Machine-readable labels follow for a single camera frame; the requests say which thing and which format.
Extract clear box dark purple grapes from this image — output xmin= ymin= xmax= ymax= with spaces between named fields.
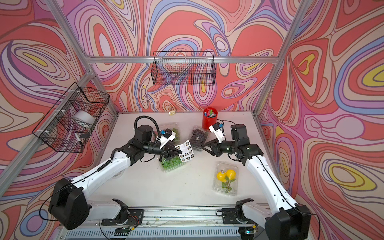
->
xmin=189 ymin=126 xmax=209 ymax=152

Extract black wire basket left wall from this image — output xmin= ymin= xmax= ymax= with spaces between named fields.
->
xmin=32 ymin=83 xmax=110 ymax=153

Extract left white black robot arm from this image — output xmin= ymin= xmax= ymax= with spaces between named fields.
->
xmin=49 ymin=116 xmax=182 ymax=230

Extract marker pen in basket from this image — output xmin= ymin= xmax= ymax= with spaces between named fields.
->
xmin=75 ymin=133 xmax=83 ymax=144

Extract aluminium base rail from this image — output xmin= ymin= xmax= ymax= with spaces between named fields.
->
xmin=53 ymin=205 xmax=268 ymax=240

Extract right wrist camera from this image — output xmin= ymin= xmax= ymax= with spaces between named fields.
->
xmin=209 ymin=122 xmax=226 ymax=144

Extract red pen cup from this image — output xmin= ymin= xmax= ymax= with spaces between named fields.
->
xmin=202 ymin=107 xmax=218 ymax=130

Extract white fruit sticker sheet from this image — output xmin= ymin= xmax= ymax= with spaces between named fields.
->
xmin=176 ymin=140 xmax=196 ymax=163

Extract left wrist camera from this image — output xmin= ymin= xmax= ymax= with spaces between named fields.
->
xmin=160 ymin=129 xmax=176 ymax=149

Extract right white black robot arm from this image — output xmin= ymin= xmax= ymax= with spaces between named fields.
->
xmin=203 ymin=122 xmax=312 ymax=240

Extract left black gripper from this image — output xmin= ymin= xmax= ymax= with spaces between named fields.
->
xmin=142 ymin=143 xmax=182 ymax=163

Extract clear box red green grapes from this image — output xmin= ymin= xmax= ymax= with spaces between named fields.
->
xmin=159 ymin=123 xmax=181 ymax=145

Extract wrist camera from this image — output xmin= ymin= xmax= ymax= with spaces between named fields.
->
xmin=160 ymin=129 xmax=176 ymax=149
xmin=209 ymin=122 xmax=226 ymax=144

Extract clear box yellow fruit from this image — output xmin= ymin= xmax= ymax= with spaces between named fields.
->
xmin=213 ymin=162 xmax=239 ymax=196

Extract black wire basket back wall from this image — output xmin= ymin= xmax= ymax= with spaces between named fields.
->
xmin=151 ymin=51 xmax=217 ymax=87

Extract black wire basket wall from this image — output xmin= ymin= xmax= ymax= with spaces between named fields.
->
xmin=151 ymin=51 xmax=217 ymax=87
xmin=32 ymin=83 xmax=110 ymax=153

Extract clear box black green grapes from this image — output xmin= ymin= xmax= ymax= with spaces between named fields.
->
xmin=160 ymin=155 xmax=187 ymax=172

